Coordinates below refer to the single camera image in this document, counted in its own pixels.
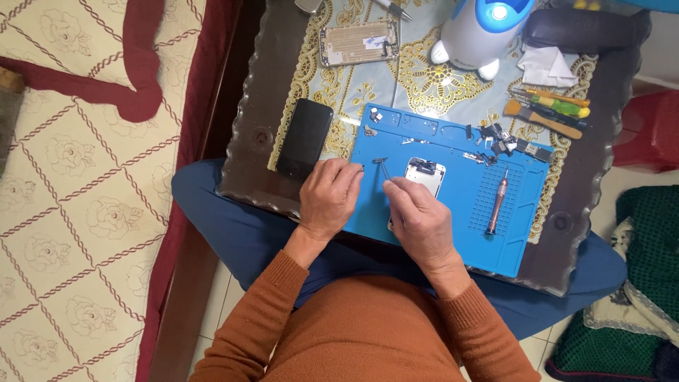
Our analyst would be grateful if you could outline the person's right hand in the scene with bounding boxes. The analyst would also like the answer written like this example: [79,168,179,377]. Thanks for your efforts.
[382,177,464,272]

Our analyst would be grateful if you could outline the person's left hand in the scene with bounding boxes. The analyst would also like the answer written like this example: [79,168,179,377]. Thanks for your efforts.
[297,157,367,243]

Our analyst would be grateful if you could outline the blue silicone repair mat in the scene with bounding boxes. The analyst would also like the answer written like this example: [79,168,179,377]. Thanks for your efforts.
[342,102,555,280]

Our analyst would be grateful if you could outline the white phone screen assembly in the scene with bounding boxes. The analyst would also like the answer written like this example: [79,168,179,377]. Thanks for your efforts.
[388,157,447,232]

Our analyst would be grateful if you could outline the black smartphone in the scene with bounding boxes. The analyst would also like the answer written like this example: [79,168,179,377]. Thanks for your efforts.
[275,98,335,181]

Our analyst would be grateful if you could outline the rose gold precision screwdriver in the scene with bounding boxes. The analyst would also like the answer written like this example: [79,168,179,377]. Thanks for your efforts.
[485,166,510,236]

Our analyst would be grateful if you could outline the person's blue trouser legs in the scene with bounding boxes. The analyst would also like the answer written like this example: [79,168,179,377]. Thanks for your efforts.
[171,158,630,341]

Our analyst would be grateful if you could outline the small metal flex part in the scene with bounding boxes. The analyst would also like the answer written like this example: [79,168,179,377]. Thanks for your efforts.
[463,152,498,167]

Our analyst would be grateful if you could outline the dark wooden table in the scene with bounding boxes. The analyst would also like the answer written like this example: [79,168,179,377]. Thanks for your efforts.
[216,0,652,298]

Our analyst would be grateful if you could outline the heap of black phone parts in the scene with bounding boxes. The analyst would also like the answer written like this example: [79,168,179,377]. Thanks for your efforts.
[476,122,553,164]

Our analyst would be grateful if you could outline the person's orange sweater torso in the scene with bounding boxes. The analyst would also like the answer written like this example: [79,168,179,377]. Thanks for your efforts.
[264,275,469,382]

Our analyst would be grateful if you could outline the gold patterned tablecloth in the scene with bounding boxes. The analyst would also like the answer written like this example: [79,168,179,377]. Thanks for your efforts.
[267,0,599,245]

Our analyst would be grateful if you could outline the gold phone rear housing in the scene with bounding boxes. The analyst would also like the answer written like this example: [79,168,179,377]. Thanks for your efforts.
[319,19,401,68]

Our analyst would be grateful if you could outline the green and yellow screwdriver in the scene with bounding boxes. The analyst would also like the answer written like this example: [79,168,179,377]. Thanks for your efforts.
[522,94,591,119]

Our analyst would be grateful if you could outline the white and blue desk lamp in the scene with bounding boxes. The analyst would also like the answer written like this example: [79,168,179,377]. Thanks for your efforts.
[430,0,536,82]

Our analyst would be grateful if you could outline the silver pen tool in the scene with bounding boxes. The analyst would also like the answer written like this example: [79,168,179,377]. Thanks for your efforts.
[371,0,414,22]

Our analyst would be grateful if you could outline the white grey patterned cloth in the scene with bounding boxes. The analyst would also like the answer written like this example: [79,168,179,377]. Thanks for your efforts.
[583,216,679,347]

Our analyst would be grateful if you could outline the green knitted blanket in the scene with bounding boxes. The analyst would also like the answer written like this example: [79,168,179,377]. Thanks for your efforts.
[545,184,679,382]

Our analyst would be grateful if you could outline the red plastic stool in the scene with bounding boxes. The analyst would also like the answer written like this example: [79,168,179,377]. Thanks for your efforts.
[612,89,679,174]

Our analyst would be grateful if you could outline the bed with rose quilt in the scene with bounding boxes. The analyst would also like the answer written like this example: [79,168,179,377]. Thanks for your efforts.
[0,0,246,382]

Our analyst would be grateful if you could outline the black glasses case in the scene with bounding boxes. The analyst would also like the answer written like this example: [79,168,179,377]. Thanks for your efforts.
[521,8,638,56]

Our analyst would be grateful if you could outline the brown grey cushion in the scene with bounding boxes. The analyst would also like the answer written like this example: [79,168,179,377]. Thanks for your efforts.
[0,66,27,177]

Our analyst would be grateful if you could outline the wooden handled brush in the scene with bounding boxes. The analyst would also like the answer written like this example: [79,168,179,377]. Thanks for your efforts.
[503,99,584,141]

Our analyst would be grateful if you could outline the black handled tool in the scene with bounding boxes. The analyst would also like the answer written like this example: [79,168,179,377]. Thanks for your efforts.
[529,102,589,129]

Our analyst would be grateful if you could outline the orange handled screwdriver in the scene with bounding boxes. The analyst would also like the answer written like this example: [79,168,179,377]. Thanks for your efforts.
[509,87,591,107]

